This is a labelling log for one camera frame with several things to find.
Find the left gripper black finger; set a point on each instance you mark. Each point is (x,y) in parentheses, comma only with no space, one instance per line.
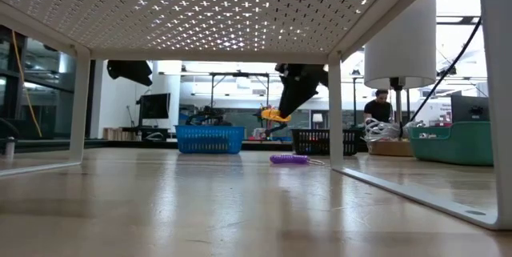
(142,73)

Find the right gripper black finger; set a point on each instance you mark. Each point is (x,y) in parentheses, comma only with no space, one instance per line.
(290,101)

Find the orange coil wristband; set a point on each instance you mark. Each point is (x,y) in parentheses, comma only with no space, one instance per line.
(272,115)

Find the dark background robot arm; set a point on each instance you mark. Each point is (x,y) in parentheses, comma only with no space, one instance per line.
(208,119)

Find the small white background lamp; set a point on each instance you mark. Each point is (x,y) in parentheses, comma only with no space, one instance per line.
(317,117)

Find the black computer monitor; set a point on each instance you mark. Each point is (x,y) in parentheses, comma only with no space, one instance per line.
(155,105)

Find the black plastic basket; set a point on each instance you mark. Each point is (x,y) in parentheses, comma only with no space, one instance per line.
(312,141)

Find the purple coil wristband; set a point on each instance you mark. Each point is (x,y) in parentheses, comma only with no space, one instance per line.
(288,159)

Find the black equipment case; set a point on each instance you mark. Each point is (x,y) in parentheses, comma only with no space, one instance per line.
(156,135)

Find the stack of books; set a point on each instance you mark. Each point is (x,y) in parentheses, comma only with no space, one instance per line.
(120,134)

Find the person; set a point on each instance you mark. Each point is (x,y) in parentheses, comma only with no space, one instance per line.
(378,111)

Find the white perforated metal shelf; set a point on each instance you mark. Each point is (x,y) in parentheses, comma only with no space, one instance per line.
(200,9)

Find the blue plastic basket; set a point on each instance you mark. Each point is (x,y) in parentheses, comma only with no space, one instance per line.
(210,139)

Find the white shade table lamp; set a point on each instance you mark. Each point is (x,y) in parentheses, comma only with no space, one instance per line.
(400,41)

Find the green plastic tray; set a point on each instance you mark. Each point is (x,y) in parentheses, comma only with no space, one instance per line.
(452,143)

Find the dark grey equipment box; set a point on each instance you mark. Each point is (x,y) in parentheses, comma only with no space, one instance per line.
(468,109)

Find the black background gantry frame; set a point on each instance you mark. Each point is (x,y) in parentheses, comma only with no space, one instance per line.
(240,74)

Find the black aluminium table frame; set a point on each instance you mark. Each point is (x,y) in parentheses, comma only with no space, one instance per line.
(48,144)

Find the white cylinder post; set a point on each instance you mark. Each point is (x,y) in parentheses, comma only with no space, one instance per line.
(9,149)

